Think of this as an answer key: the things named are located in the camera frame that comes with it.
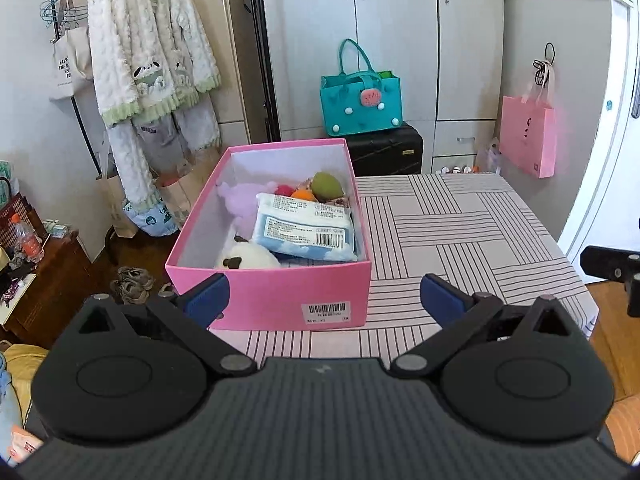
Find green soft toy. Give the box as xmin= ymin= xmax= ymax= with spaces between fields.
xmin=311 ymin=171 xmax=346 ymax=201

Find teal felt handbag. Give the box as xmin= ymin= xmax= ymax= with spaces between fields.
xmin=320 ymin=38 xmax=403 ymax=137

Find pink paper bag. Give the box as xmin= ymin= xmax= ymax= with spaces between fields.
xmin=500 ymin=67 xmax=557 ymax=179

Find pink cardboard box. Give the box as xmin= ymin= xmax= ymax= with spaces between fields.
xmin=165 ymin=138 xmax=373 ymax=332

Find black hair ties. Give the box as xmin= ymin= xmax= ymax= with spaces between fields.
xmin=532 ymin=42 xmax=557 ymax=86

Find black coat rack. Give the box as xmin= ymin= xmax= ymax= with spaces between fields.
xmin=40 ymin=0 xmax=121 ymax=266

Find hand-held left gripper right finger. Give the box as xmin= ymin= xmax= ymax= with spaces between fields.
xmin=390 ymin=272 xmax=571 ymax=380

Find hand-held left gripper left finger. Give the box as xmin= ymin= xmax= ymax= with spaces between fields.
xmin=75 ymin=272 xmax=258 ymax=380

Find purple plush toy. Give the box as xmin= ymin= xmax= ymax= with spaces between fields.
xmin=217 ymin=181 xmax=281 ymax=221

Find plastic bottle orange label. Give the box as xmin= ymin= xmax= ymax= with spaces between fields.
xmin=11 ymin=212 xmax=45 ymax=263

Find white wardrobe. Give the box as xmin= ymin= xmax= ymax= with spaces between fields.
xmin=260 ymin=0 xmax=506 ymax=176

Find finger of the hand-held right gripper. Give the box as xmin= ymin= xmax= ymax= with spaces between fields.
xmin=580 ymin=245 xmax=640 ymax=318

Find bed blanket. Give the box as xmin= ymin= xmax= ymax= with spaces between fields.
xmin=0 ymin=342 xmax=51 ymax=466

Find pink packet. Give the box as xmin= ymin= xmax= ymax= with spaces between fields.
xmin=10 ymin=425 xmax=43 ymax=463

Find white door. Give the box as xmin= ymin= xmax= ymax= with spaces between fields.
xmin=555 ymin=0 xmax=640 ymax=256

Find white fluffy jacket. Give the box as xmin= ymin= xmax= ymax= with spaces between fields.
xmin=87 ymin=0 xmax=222 ymax=127

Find black suitcase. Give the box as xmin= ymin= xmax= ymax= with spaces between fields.
xmin=345 ymin=122 xmax=425 ymax=177

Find white plush toy brown tail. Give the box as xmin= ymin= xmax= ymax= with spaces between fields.
xmin=214 ymin=236 xmax=282 ymax=270

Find grey pajama pants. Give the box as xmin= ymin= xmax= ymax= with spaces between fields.
xmin=105 ymin=95 xmax=222 ymax=211

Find blue white bag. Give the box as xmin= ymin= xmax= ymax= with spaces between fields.
xmin=122 ymin=200 xmax=181 ymax=238

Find white tote bag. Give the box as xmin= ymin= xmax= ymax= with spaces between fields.
xmin=49 ymin=0 xmax=93 ymax=101

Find light blue tissue pack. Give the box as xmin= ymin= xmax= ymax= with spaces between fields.
xmin=252 ymin=192 xmax=357 ymax=261

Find striped tablecloth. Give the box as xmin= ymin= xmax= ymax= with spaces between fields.
xmin=207 ymin=172 xmax=600 ymax=361

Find kraft paper bag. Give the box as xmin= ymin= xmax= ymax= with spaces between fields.
xmin=157 ymin=160 xmax=221 ymax=231

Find grey sneaker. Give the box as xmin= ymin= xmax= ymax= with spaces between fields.
xmin=110 ymin=280 xmax=151 ymax=305
xmin=117 ymin=266 xmax=156 ymax=291

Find wooden nightstand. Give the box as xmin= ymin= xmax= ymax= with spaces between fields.
xmin=0 ymin=230 xmax=93 ymax=348

